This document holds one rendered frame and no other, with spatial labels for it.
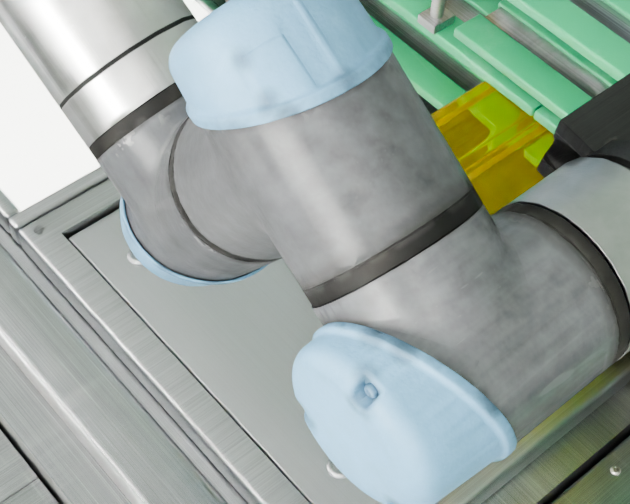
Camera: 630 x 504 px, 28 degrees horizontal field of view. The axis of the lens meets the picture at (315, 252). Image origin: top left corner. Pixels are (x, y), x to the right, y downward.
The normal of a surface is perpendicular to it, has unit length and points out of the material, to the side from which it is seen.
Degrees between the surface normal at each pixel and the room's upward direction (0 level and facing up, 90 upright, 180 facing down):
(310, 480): 90
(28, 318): 90
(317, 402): 0
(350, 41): 105
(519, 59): 90
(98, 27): 64
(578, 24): 90
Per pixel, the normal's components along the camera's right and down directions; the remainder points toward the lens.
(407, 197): 0.29, -0.10
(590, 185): -0.20, -0.79
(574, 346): 0.54, 0.14
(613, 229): 0.15, -0.48
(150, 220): -0.73, 0.45
